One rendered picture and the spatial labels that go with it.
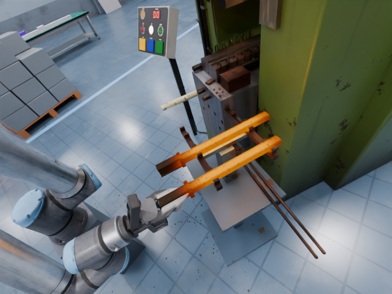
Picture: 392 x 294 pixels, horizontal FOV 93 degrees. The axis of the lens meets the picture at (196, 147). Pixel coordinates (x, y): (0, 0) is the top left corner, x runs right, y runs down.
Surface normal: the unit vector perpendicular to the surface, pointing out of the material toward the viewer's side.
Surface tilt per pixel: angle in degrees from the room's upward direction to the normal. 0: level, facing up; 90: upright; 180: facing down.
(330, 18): 90
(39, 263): 79
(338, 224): 0
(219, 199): 0
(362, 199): 0
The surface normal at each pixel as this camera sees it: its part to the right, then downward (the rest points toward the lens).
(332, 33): 0.37, 0.65
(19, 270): 0.73, 0.00
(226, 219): -0.22, -0.64
